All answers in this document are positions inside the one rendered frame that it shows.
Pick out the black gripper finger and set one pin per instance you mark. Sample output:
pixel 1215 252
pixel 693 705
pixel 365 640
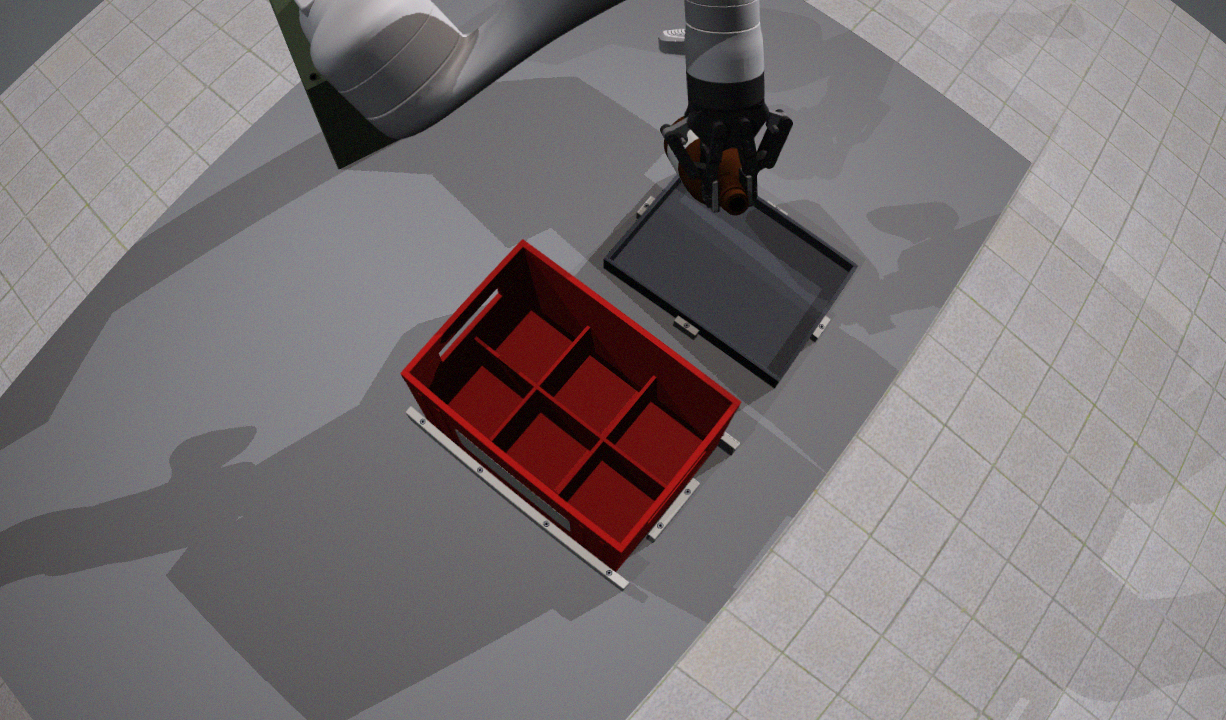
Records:
pixel 707 168
pixel 778 128

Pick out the red crate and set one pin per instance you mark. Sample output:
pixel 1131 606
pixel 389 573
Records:
pixel 616 385

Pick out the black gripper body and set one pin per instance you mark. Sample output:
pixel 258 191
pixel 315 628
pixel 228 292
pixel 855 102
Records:
pixel 727 99

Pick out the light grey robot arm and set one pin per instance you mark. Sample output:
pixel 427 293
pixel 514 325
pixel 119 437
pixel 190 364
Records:
pixel 405 66

